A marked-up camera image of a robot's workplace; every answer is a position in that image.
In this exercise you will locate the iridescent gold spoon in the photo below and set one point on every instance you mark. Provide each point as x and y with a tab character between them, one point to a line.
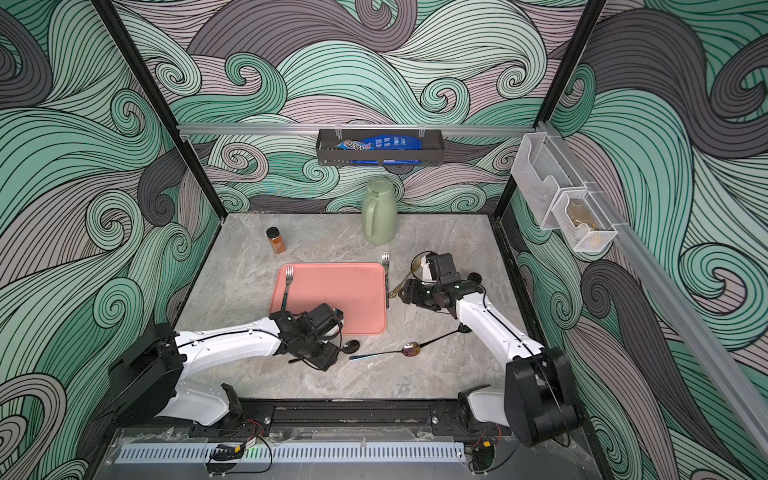
410	349

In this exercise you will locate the gold fork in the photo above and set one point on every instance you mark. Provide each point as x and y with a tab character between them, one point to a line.
399	287

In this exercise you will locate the black wall basket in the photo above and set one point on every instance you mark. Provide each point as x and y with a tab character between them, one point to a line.
431	154

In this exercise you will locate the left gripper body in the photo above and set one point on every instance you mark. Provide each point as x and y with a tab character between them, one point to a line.
322	352

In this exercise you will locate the small clear wall bin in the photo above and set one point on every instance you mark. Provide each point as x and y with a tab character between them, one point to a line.
579	223

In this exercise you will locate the right side aluminium rail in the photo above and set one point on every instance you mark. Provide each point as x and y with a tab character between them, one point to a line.
662	279

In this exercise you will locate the green handled fork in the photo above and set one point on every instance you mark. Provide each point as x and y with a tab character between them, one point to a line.
289	276

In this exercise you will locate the silver fork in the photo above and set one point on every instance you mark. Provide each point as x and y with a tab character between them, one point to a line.
385	262

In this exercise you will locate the orange spice jar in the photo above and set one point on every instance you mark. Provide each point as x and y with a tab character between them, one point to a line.
276	241

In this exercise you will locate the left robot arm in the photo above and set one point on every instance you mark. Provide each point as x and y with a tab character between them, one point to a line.
154	377

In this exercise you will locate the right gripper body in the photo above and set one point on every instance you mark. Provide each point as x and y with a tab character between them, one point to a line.
414	292

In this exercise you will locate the white perforated cable duct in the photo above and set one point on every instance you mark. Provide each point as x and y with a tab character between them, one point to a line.
299	452

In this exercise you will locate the pink plastic tray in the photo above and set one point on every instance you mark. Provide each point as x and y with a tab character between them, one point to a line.
357	289

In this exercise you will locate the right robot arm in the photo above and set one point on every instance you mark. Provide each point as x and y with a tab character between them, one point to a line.
538	400

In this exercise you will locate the aluminium wall rail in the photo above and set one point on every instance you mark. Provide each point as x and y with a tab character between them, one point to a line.
303	129

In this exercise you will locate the blue snack packet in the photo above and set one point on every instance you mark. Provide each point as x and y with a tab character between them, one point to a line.
382	142

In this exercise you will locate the green plastic pitcher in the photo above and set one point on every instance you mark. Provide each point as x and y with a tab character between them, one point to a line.
379	211

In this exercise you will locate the small black spoon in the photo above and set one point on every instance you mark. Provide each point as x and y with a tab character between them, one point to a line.
461	329

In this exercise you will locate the black front base frame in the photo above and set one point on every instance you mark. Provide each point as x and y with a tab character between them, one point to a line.
439	416

